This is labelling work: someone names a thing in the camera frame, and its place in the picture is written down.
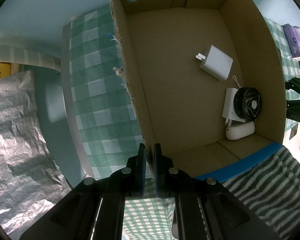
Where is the black round fan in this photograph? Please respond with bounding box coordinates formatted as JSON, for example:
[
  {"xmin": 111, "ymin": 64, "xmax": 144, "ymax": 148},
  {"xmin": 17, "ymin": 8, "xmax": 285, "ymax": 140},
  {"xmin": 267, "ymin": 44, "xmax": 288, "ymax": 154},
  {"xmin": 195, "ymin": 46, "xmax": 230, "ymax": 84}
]
[{"xmin": 234, "ymin": 87, "xmax": 262, "ymax": 121}]

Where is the blue cardboard box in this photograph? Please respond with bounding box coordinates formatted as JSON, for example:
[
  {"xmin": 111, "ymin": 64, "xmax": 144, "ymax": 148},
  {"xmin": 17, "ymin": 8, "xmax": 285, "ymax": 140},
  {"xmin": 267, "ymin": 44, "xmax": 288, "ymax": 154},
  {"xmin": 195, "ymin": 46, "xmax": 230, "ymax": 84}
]
[{"xmin": 110, "ymin": 0, "xmax": 286, "ymax": 177}]

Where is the green checkered tablecloth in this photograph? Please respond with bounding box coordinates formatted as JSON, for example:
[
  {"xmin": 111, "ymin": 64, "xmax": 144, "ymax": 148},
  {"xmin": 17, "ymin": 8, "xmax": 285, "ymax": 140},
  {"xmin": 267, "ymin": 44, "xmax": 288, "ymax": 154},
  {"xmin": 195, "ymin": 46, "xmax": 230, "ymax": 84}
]
[{"xmin": 69, "ymin": 7, "xmax": 174, "ymax": 239}]

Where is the white oval device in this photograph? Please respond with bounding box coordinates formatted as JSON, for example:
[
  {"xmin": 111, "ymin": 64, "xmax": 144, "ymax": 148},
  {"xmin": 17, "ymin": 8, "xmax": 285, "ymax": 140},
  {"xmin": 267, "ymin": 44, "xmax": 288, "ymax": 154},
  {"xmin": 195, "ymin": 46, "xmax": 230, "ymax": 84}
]
[{"xmin": 225, "ymin": 119, "xmax": 255, "ymax": 140}]

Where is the purple box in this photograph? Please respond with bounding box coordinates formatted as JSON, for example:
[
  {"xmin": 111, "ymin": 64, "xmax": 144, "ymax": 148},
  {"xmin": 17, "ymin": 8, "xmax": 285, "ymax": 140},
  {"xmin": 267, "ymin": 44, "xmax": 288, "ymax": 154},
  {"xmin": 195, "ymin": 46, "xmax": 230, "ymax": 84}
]
[{"xmin": 282, "ymin": 24, "xmax": 300, "ymax": 59}]

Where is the white flat box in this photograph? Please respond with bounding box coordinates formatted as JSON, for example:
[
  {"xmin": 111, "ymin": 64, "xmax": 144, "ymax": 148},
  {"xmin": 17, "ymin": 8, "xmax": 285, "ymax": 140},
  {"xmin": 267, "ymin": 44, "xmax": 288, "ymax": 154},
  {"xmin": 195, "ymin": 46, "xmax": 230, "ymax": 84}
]
[{"xmin": 222, "ymin": 88, "xmax": 245, "ymax": 125}]

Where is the striped green white towel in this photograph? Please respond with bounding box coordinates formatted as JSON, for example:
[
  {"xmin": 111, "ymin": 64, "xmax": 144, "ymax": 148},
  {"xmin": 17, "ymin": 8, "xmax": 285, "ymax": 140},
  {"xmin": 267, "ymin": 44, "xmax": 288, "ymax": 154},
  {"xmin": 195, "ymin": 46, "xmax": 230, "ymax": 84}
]
[{"xmin": 222, "ymin": 146, "xmax": 300, "ymax": 239}]

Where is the white charger in box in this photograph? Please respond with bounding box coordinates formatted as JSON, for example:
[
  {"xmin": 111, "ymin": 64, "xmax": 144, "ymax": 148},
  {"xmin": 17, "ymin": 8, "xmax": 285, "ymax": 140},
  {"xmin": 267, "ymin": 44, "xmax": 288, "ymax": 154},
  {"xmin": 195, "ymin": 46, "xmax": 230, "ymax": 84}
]
[{"xmin": 196, "ymin": 45, "xmax": 233, "ymax": 81}]

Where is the silver crinkled foil sheet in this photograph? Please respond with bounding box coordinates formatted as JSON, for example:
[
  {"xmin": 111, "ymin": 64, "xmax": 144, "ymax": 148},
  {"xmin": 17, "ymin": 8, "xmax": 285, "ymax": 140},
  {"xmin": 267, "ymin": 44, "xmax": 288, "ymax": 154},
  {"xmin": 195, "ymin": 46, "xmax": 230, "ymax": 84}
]
[{"xmin": 0, "ymin": 70, "xmax": 70, "ymax": 239}]

